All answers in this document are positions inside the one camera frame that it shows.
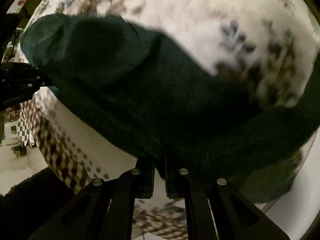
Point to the white floral bed sheet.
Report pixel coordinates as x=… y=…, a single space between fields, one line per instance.
x=281 y=35

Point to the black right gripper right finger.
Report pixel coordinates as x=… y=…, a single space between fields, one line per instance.
x=211 y=204

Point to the checkered cloth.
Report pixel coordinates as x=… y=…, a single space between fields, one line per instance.
x=23 y=129

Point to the dark green denim pants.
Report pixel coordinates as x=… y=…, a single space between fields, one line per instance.
x=145 y=95

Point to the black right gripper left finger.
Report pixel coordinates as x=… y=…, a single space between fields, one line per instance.
x=114 y=201

